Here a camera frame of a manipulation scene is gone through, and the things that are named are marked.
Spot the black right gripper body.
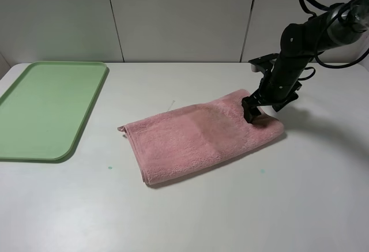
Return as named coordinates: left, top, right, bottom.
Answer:
left=247, top=80, right=302, bottom=112

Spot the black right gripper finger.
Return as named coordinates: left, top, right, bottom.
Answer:
left=242, top=97, right=261, bottom=123

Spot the pink fluffy towel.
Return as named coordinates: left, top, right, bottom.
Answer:
left=118, top=89, right=284, bottom=186

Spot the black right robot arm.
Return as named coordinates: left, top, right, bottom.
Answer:
left=242, top=0, right=368, bottom=123

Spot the green plastic tray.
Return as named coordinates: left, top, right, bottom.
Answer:
left=1, top=62, right=109, bottom=163

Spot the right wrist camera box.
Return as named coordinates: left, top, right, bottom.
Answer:
left=249, top=53, right=278, bottom=74

